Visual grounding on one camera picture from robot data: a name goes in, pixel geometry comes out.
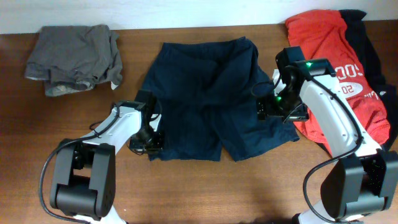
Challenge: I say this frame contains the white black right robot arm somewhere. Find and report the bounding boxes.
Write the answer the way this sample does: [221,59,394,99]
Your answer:
[256,47,397,224]

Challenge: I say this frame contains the navy blue shorts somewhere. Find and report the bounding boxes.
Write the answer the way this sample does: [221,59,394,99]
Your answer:
[142,37,299,161]

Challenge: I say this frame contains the red soccer t-shirt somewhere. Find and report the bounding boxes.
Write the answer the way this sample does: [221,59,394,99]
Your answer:
[285,10,391,145]

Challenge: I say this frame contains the black garment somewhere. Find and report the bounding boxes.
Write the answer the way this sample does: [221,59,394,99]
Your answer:
[340,9,397,151]

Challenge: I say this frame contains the grey folded garment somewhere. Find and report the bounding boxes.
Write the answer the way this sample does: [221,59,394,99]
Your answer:
[24,24,123,97]

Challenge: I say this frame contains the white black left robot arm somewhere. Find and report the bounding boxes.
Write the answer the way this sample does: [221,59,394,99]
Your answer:
[49,90,164,223]

